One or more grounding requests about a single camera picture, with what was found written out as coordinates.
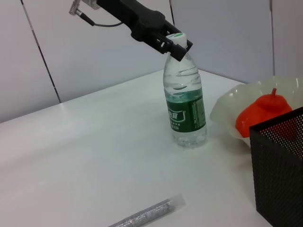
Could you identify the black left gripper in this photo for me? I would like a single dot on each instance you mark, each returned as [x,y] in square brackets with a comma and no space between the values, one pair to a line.
[142,21]

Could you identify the clear green-label water bottle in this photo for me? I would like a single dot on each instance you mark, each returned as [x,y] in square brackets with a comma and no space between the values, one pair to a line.
[184,113]

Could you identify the red-orange toy orange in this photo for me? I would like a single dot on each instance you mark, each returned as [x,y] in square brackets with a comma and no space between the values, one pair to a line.
[262,111]

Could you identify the translucent green wavy fruit plate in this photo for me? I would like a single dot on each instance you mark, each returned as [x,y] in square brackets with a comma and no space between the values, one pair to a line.
[227,106]

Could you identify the black mesh pen holder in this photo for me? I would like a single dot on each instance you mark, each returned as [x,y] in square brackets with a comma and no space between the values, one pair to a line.
[277,177]

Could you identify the grey glitter pen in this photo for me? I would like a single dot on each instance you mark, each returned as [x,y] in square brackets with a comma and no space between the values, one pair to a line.
[151,212]

